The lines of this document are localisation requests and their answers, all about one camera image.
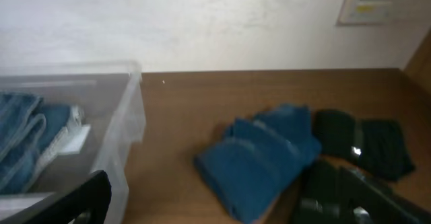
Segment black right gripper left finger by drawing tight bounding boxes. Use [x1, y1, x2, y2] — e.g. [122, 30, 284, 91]
[1, 170, 112, 224]

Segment clear plastic storage bin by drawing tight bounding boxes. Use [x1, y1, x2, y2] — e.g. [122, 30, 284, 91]
[1, 62, 146, 224]

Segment blue garment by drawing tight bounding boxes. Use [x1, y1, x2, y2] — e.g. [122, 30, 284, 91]
[193, 104, 322, 223]

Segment black folded garment lower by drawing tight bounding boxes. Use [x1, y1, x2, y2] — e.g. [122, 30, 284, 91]
[289, 159, 431, 224]

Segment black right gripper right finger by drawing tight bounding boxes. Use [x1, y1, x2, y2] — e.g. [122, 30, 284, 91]
[339, 167, 430, 224]

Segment dark blue jeans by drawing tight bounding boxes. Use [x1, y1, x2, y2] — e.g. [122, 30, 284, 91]
[1, 91, 84, 194]

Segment black folded garment upper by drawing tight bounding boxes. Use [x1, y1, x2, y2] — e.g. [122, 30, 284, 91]
[312, 109, 416, 182]

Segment black folded garment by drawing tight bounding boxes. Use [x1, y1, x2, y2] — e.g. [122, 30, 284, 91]
[312, 109, 416, 182]
[289, 159, 431, 224]

